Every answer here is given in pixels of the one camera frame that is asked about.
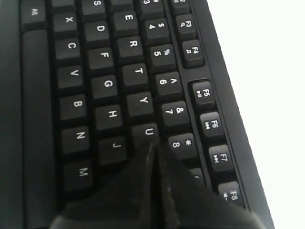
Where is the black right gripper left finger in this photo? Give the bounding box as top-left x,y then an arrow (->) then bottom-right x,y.
50,142 -> 164,229

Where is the black acer keyboard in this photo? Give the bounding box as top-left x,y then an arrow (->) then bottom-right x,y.
0,0 -> 274,229

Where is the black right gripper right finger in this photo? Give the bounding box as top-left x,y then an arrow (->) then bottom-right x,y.
156,143 -> 264,229

